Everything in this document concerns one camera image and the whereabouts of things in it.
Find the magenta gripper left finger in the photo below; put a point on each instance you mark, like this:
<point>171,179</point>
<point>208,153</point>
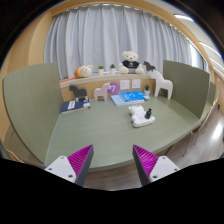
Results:
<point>73,168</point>

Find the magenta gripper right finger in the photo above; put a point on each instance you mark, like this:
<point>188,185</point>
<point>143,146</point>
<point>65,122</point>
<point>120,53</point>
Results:
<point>151,167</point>

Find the white power strip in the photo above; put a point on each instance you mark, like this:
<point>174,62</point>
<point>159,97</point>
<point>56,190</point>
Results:
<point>138,120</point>

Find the dark blue book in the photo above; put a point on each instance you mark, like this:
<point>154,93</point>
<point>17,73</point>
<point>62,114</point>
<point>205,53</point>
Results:
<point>71,106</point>

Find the black wooden horse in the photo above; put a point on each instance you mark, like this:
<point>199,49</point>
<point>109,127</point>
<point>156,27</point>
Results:
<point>78,92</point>

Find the light blue booklet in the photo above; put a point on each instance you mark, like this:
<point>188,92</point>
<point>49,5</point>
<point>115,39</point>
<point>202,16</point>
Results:
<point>118,100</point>

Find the small potted plant on table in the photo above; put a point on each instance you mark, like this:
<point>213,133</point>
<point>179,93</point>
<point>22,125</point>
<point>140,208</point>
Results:
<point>147,89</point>

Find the pink wooden horse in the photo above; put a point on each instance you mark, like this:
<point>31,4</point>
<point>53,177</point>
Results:
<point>102,92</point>

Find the left green desk partition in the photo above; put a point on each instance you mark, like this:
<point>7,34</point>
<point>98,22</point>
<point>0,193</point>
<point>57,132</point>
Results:
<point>33,100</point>

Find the green desk partition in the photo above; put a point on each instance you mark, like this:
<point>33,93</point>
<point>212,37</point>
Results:
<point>33,100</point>
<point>190,85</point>

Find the large white wooden horse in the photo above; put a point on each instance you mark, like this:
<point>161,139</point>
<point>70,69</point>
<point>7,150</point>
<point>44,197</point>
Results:
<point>162,83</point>

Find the purple number seven sign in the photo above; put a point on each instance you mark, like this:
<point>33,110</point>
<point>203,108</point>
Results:
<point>114,88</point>

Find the right green desk partition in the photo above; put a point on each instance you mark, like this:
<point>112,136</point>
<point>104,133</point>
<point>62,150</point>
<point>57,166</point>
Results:
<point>190,85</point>

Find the orange and cream plush toy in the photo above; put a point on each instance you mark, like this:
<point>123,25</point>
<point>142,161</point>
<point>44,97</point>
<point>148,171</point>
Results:
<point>83,71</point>

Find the dark brown small horse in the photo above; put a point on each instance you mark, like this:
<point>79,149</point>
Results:
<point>149,67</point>

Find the small potted plant left shelf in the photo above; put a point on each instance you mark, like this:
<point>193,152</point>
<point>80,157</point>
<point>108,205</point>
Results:
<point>100,70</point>

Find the small potted plant shelf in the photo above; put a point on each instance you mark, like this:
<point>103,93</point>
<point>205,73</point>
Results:
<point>112,69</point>
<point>100,70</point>

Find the white teddy bear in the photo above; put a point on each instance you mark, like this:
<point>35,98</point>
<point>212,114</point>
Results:
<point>130,63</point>

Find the small potted plant right shelf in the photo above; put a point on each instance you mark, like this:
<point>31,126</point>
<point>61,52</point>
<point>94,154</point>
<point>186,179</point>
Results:
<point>112,69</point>

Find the grey curtain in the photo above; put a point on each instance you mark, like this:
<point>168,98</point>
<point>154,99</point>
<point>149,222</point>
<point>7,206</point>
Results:
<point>97,35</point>

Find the white wall socket right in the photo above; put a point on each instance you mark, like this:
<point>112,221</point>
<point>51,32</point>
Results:
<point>136,83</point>

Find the white wall socket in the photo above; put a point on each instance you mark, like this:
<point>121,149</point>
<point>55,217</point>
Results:
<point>124,84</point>
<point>136,83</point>

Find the white wall socket left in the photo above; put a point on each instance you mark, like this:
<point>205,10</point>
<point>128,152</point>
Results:
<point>124,84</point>

